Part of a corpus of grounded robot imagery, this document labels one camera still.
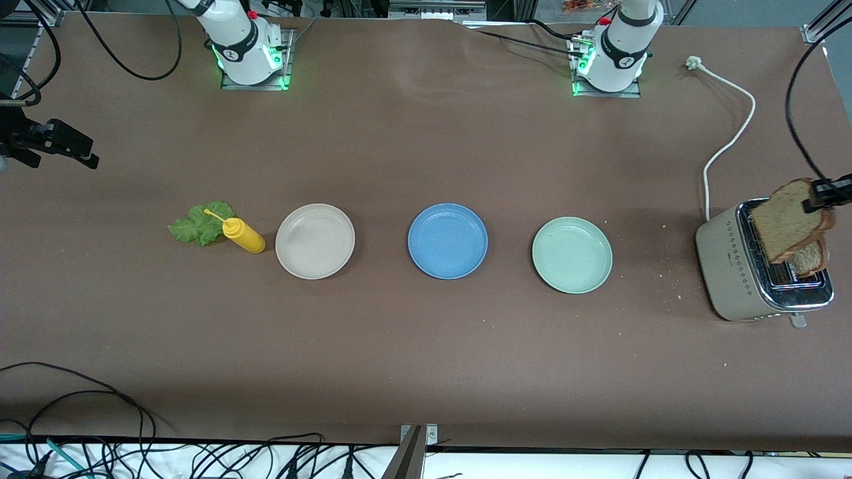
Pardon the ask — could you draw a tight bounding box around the grey metal rail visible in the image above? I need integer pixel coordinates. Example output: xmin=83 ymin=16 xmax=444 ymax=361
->
xmin=389 ymin=0 xmax=487 ymax=19

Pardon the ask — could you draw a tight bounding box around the black looped cable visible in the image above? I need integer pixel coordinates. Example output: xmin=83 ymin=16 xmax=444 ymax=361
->
xmin=0 ymin=361 xmax=177 ymax=479

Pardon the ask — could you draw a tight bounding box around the blue round plate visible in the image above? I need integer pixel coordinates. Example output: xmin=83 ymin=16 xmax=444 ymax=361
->
xmin=407 ymin=203 xmax=489 ymax=280

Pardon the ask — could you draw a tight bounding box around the light green round plate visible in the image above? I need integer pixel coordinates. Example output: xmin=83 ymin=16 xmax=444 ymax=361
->
xmin=531 ymin=216 xmax=614 ymax=295

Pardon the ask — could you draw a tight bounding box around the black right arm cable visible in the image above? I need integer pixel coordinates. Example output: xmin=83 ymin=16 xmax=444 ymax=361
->
xmin=0 ymin=0 xmax=184 ymax=104

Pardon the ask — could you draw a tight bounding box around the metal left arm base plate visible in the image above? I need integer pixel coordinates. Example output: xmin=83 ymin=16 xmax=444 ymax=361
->
xmin=569 ymin=37 xmax=642 ymax=98

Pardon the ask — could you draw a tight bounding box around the teal cable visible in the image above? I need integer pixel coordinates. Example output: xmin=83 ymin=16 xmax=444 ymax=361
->
xmin=0 ymin=434 xmax=94 ymax=479

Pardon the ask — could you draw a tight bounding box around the beige round plate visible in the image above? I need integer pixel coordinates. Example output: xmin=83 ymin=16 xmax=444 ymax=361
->
xmin=275 ymin=203 xmax=356 ymax=280

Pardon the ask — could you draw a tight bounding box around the yellow squeeze sauce bottle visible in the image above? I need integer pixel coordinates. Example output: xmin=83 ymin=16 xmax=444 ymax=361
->
xmin=204 ymin=209 xmax=266 ymax=255

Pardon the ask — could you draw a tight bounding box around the aluminium frame profile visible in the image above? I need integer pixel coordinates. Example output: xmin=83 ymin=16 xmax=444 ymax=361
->
xmin=0 ymin=3 xmax=65 ymax=29
xmin=802 ymin=0 xmax=852 ymax=46

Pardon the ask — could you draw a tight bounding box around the green lettuce leaf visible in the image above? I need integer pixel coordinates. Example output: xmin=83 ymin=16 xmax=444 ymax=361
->
xmin=168 ymin=201 xmax=237 ymax=247

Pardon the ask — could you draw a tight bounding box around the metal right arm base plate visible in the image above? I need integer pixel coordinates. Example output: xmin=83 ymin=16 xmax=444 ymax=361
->
xmin=221 ymin=28 xmax=294 ymax=90

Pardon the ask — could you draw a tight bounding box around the silver two-slot toaster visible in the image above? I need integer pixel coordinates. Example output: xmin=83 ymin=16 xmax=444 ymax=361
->
xmin=695 ymin=197 xmax=835 ymax=329

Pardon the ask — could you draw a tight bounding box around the black base cable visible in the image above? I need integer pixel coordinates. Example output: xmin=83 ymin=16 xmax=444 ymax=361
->
xmin=476 ymin=28 xmax=585 ymax=59
xmin=529 ymin=19 xmax=576 ymax=42

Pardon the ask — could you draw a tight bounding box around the brown bread slice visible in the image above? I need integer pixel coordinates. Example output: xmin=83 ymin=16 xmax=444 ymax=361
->
xmin=789 ymin=238 xmax=830 ymax=278
xmin=749 ymin=178 xmax=837 ymax=265

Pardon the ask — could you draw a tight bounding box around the aluminium frame bracket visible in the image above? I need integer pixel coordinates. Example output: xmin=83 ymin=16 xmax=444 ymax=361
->
xmin=383 ymin=424 xmax=439 ymax=479

